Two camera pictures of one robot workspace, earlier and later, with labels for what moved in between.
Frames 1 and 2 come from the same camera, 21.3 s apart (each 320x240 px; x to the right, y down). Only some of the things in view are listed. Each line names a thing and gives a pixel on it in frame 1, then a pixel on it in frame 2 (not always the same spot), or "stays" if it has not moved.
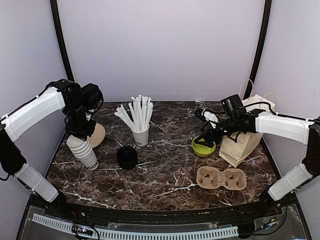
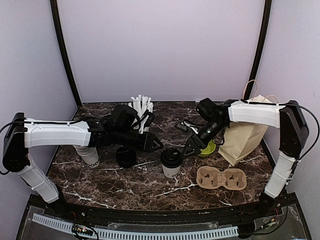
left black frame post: (58, 25) stays
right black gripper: (209, 143) -> (195, 142)
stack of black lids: (127, 157) stays
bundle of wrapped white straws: (137, 115) stays
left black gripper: (87, 131) -> (148, 144)
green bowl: (201, 150) stays
